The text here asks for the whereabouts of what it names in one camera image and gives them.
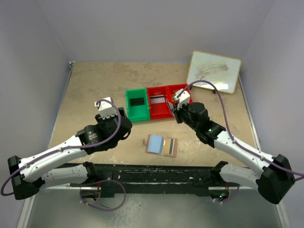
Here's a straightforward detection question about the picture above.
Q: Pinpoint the silver striped card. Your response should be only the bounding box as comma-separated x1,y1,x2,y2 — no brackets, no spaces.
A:
166,101,174,116

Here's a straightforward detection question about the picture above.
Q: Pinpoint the gold card from holder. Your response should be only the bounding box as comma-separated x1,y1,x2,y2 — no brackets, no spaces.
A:
162,138,177,156

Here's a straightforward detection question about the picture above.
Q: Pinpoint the pink leather card holder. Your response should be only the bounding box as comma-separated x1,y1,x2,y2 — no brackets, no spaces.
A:
142,134,178,158

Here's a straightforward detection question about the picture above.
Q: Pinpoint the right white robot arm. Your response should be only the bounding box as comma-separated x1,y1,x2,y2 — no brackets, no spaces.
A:
171,102,295,204

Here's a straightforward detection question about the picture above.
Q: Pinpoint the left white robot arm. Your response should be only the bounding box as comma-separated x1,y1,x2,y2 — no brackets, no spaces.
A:
8,107,132,200

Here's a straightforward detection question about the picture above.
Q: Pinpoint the black card in green bin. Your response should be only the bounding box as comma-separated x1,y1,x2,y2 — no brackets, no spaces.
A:
129,97,145,106

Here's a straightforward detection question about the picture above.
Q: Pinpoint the white card in red bin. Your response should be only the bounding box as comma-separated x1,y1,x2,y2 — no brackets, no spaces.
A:
150,95,166,104

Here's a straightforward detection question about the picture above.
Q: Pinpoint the right red plastic bin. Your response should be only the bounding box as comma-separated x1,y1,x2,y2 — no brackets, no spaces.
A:
167,84,193,106

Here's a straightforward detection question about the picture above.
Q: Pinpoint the red plastic bin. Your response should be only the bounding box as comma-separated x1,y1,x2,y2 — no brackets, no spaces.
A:
167,84,193,106
147,86,172,120

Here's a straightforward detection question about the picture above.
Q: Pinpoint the green plastic bin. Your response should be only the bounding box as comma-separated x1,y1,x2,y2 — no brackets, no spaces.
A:
125,88,150,122

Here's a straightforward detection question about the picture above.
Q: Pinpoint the middle red plastic bin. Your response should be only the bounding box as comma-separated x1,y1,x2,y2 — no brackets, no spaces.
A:
147,86,172,120

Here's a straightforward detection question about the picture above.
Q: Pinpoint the small framed whiteboard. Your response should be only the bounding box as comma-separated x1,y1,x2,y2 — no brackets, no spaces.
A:
186,50,242,94

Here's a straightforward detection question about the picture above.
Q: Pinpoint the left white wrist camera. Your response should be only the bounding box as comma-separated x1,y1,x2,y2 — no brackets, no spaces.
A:
95,96,117,119

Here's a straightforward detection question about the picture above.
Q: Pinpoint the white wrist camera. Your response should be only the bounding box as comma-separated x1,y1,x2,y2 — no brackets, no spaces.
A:
95,96,117,119
173,89,190,109

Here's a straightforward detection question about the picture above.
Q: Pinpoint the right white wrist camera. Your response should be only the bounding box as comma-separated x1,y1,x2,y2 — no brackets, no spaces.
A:
173,89,190,109

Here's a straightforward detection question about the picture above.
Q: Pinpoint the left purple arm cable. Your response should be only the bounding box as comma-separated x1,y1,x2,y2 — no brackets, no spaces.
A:
0,99,122,197

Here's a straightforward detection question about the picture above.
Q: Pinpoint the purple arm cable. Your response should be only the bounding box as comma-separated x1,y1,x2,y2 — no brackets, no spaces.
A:
181,80,304,179
0,99,122,197

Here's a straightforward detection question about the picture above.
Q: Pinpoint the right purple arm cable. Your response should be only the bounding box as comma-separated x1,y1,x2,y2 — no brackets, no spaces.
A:
181,80,304,179

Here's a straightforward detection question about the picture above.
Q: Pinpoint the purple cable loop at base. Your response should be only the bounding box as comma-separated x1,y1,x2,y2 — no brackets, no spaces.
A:
79,177,128,211

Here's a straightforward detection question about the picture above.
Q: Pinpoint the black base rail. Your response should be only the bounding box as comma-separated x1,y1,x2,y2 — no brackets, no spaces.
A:
72,162,229,198

